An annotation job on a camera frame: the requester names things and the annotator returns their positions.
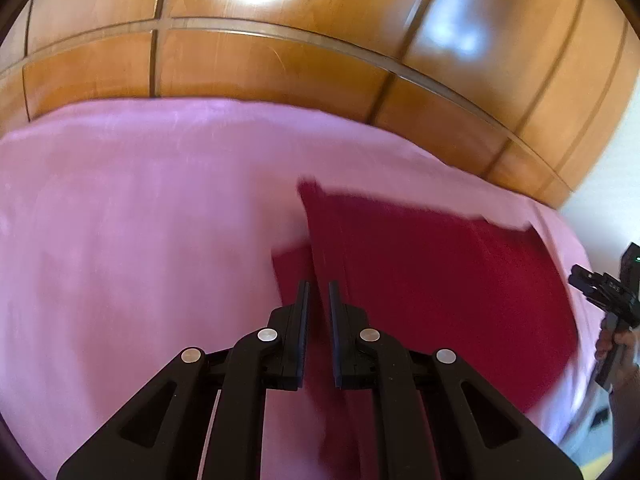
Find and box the dark red sweater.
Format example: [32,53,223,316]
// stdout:
[274,181,578,462]

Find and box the person's right hand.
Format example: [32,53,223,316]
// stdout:
[594,326,639,393]

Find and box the pink bedspread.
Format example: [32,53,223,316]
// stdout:
[1,99,601,478]

